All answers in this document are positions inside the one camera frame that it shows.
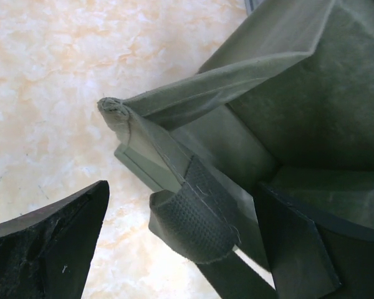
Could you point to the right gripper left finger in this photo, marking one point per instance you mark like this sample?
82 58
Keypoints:
47 253

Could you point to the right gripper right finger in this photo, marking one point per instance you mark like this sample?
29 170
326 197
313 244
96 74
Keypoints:
312 253

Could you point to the olive green canvas bag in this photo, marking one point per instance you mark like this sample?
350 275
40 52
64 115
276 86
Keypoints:
287 101

